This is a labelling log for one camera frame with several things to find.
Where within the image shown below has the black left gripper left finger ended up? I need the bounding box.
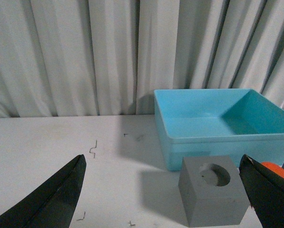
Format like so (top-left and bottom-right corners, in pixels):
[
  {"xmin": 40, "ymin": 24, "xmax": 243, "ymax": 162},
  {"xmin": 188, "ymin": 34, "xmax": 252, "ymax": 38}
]
[{"xmin": 0, "ymin": 154, "xmax": 86, "ymax": 228}]

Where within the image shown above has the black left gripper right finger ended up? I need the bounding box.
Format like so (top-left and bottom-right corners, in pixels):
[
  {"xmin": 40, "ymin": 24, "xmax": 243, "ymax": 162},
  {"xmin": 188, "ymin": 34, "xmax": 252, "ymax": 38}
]
[{"xmin": 239, "ymin": 154, "xmax": 284, "ymax": 228}]

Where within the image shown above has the gray cube with round hole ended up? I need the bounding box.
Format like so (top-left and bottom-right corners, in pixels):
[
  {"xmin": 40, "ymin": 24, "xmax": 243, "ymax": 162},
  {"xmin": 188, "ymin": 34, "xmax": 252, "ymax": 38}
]
[{"xmin": 178, "ymin": 156, "xmax": 250, "ymax": 228}]

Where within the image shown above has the light blue plastic box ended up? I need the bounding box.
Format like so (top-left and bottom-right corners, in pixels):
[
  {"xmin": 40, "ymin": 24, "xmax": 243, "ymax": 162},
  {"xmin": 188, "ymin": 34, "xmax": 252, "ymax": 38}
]
[{"xmin": 154, "ymin": 89, "xmax": 284, "ymax": 171}]

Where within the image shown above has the orange round part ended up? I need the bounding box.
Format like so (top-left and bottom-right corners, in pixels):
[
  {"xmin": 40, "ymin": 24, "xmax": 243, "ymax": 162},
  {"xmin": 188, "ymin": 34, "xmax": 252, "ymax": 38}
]
[{"xmin": 261, "ymin": 161, "xmax": 284, "ymax": 179}]

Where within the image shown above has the white pleated curtain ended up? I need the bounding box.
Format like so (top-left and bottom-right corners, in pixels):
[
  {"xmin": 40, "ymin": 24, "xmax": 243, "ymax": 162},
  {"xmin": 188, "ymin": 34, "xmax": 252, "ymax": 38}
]
[{"xmin": 0, "ymin": 0, "xmax": 284, "ymax": 118}]

